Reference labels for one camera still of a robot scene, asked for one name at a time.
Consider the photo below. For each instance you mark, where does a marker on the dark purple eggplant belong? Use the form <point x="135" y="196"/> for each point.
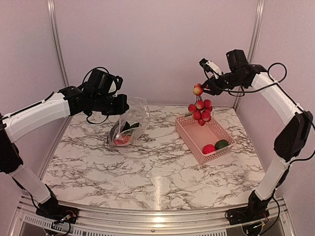
<point x="117" y="129"/>

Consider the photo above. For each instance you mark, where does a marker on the left aluminium frame post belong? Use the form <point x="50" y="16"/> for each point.
<point x="57" y="42"/>

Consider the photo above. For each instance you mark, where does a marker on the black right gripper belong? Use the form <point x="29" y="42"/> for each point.
<point x="214" y="89"/>

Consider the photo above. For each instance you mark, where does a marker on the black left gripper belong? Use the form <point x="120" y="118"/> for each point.
<point x="122" y="106"/>

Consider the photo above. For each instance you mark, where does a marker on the clear zip top bag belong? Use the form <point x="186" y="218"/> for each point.
<point x="138" y="112"/>

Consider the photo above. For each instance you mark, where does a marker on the aluminium frame post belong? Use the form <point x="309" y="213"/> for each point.
<point x="57" y="42"/>
<point x="256" y="29"/>

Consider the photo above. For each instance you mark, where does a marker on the red yellow lychee bunch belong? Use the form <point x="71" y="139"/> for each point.
<point x="202" y="108"/>

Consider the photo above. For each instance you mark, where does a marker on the right aluminium frame post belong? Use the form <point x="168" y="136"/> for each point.
<point x="256" y="29"/>

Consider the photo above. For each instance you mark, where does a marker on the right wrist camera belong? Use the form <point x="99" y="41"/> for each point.
<point x="210" y="66"/>

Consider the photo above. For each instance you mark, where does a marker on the green bell pepper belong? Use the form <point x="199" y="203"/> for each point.
<point x="221" y="144"/>

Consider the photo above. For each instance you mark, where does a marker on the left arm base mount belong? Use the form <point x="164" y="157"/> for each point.
<point x="53" y="210"/>

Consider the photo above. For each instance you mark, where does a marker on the aluminium front rail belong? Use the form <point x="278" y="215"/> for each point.
<point x="100" y="221"/>

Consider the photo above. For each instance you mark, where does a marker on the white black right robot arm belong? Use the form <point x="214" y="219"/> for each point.
<point x="296" y="121"/>

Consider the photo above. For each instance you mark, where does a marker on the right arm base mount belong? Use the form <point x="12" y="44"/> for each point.
<point x="255" y="210"/>

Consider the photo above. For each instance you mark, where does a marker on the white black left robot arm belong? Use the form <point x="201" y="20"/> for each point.
<point x="64" y="103"/>

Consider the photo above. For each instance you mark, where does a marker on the pink red apple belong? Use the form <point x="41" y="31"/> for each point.
<point x="209" y="148"/>

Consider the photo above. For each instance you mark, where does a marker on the pink perforated plastic basket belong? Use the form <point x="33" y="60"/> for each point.
<point x="196" y="137"/>

